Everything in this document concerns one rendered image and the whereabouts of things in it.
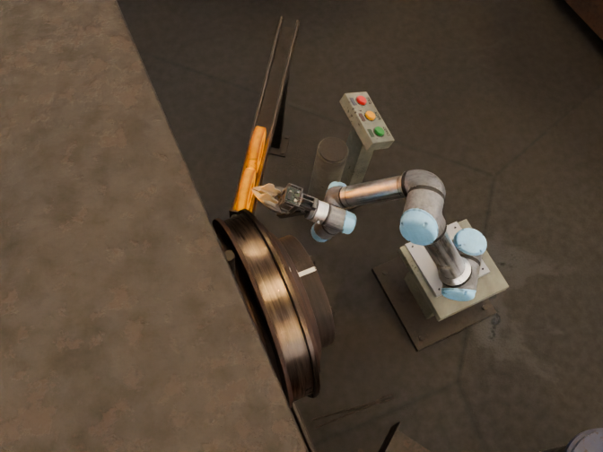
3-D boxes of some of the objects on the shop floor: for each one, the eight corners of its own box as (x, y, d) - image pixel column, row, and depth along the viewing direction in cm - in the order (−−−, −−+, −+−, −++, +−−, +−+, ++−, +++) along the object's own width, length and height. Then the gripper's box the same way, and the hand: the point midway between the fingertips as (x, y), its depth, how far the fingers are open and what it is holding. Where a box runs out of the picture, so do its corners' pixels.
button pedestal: (341, 219, 285) (365, 145, 230) (318, 175, 294) (337, 95, 238) (371, 207, 289) (404, 133, 233) (349, 164, 298) (374, 82, 242)
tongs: (315, 429, 246) (316, 429, 245) (311, 419, 247) (312, 418, 246) (395, 401, 253) (395, 400, 252) (391, 391, 254) (391, 391, 254)
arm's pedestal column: (448, 236, 286) (466, 211, 263) (495, 314, 273) (519, 294, 249) (371, 269, 276) (383, 247, 253) (416, 352, 262) (434, 335, 239)
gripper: (320, 192, 208) (261, 169, 202) (316, 216, 204) (255, 194, 198) (310, 202, 215) (252, 179, 209) (305, 225, 211) (247, 204, 205)
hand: (255, 191), depth 206 cm, fingers closed
